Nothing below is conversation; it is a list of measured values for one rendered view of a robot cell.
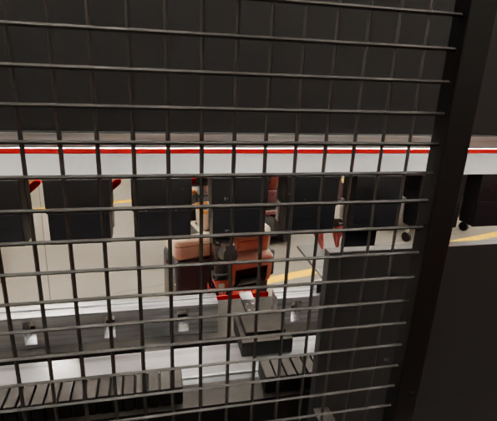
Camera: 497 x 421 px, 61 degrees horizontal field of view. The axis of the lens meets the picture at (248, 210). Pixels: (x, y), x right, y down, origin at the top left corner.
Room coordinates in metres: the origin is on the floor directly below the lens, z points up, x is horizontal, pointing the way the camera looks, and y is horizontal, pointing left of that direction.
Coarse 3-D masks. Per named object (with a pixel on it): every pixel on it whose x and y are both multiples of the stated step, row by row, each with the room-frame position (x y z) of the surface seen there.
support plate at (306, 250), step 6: (300, 246) 1.42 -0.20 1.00; (306, 246) 1.42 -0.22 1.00; (312, 246) 1.43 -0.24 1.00; (318, 246) 1.43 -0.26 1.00; (324, 246) 1.43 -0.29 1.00; (330, 246) 1.43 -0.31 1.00; (306, 252) 1.37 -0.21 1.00; (312, 252) 1.37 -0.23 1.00; (318, 252) 1.37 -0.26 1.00; (324, 252) 1.38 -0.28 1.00; (318, 264) 1.28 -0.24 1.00; (318, 270) 1.23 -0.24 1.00
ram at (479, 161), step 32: (0, 160) 0.93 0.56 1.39; (32, 160) 0.95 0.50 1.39; (64, 160) 0.97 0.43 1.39; (128, 160) 1.00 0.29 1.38; (160, 160) 1.01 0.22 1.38; (192, 160) 1.03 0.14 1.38; (224, 160) 1.05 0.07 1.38; (256, 160) 1.07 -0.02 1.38; (288, 160) 1.09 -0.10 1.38; (320, 160) 1.11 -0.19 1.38; (384, 160) 1.15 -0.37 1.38; (416, 160) 1.17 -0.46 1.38; (480, 160) 1.22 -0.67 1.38
